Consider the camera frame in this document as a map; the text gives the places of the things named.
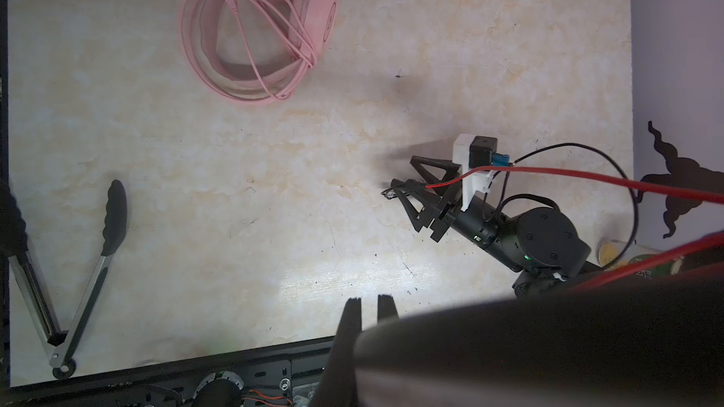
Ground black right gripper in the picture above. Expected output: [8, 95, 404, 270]
[382, 156, 501, 246]

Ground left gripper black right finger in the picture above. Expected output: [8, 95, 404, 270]
[377, 294, 399, 324]

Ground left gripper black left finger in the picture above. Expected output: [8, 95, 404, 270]
[310, 298, 362, 407]

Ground red headphone cable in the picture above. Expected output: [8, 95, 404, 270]
[425, 165, 724, 294]

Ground white black headphones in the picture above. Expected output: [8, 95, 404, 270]
[354, 275, 723, 406]

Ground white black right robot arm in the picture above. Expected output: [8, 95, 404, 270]
[382, 156, 594, 298]

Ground metal tongs black tips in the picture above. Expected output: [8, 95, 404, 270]
[1, 179, 129, 381]

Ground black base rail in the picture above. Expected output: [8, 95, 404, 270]
[1, 337, 333, 406]

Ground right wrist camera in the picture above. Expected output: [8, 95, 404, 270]
[452, 134, 509, 211]

